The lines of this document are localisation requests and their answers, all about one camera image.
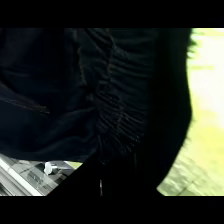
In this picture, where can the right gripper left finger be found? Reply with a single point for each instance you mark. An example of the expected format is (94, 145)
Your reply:
(85, 181)

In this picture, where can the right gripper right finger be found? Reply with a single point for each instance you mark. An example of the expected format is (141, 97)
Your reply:
(123, 181)

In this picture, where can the black trousers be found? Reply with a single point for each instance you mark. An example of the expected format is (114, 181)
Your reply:
(50, 83)

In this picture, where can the silver frame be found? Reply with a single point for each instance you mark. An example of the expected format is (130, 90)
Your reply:
(20, 176)

